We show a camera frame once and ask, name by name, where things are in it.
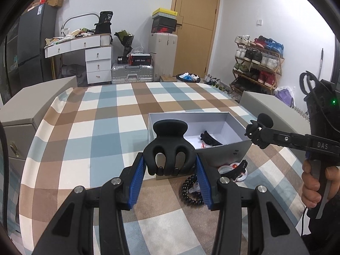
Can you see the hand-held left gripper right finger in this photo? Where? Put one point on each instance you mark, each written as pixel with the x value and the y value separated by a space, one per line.
pixel 204 186

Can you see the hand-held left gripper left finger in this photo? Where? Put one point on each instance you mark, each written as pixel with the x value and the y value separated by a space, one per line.
pixel 136 183

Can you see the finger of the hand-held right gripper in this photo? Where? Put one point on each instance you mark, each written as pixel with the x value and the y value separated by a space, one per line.
pixel 285 138

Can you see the small clear plastic piece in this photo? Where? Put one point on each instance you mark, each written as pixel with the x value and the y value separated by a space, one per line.
pixel 196 188

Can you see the small black hair claw clip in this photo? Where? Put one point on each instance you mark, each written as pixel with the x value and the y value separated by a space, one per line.
pixel 265 119

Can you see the grey cardboard box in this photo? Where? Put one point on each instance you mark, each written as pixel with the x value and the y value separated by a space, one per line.
pixel 233 151

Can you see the large black hair claw clip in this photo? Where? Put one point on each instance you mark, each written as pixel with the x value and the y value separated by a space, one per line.
pixel 170 132

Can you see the person's right forearm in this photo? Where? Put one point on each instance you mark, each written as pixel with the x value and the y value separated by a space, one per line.
pixel 326 235

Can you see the person's right hand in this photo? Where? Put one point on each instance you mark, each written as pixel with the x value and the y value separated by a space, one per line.
pixel 310 186

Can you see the grey cabinet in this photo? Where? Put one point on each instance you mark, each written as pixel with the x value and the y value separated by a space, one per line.
pixel 265 103

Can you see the small red white ornament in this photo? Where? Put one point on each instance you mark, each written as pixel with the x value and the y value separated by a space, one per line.
pixel 203 145

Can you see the purple plastic bag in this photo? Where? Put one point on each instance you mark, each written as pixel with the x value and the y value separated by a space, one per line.
pixel 283 95

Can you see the grey metal pole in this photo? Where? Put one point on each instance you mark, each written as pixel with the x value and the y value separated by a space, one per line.
pixel 321 63

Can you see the checked bed cover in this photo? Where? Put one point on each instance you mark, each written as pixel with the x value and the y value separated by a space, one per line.
pixel 106 138

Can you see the wooden shoe rack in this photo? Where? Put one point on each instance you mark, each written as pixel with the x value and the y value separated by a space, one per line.
pixel 280 66

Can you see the group of racked sneakers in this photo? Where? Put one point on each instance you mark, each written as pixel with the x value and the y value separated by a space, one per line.
pixel 256 55

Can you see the scattered loose shoes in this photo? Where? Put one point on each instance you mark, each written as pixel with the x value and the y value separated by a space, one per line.
pixel 216 83

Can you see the silver suitcase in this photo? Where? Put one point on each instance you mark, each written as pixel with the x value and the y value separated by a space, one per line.
pixel 132 74

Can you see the black trash bin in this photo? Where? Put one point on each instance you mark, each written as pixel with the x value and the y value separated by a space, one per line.
pixel 188 77

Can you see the black red flat box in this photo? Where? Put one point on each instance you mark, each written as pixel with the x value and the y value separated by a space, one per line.
pixel 140 59

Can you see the small black box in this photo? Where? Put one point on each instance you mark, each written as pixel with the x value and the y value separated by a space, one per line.
pixel 122 59

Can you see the grey cloth bundle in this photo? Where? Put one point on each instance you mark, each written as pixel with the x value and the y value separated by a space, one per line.
pixel 73 73

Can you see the wooden door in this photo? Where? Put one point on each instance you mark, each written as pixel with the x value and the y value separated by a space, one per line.
pixel 196 45

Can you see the white suitcase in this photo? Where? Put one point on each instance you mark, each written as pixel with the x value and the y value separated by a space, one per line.
pixel 162 55

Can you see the white vanity desk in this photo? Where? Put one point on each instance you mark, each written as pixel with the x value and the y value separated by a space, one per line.
pixel 98 55

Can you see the clear plastic bag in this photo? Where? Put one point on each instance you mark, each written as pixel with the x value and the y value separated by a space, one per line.
pixel 137 50

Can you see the grey box lid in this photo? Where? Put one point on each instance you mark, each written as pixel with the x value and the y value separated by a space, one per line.
pixel 26 98

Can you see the black wrapped flower bouquet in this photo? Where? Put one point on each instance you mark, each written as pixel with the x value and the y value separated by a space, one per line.
pixel 126 38

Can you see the white ribbed box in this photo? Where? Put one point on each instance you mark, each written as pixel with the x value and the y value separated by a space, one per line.
pixel 105 39

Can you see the black red shoe box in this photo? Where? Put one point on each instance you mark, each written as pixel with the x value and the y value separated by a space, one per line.
pixel 163 29

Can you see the black bag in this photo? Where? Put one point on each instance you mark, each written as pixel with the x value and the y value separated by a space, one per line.
pixel 104 24

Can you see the dark grey shoe box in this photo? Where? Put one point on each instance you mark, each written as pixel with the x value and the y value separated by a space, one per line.
pixel 164 22

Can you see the pile of desk clutter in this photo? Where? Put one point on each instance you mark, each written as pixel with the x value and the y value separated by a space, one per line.
pixel 69 34

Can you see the arched mirror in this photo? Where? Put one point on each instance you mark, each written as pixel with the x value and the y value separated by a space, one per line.
pixel 79 22

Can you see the dark fridge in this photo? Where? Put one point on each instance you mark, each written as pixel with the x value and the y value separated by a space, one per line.
pixel 34 45

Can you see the dark glass cabinet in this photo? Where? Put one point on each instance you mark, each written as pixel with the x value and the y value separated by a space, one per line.
pixel 12 58

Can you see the open cardboard box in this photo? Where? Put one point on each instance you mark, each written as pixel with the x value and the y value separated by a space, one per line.
pixel 57 0

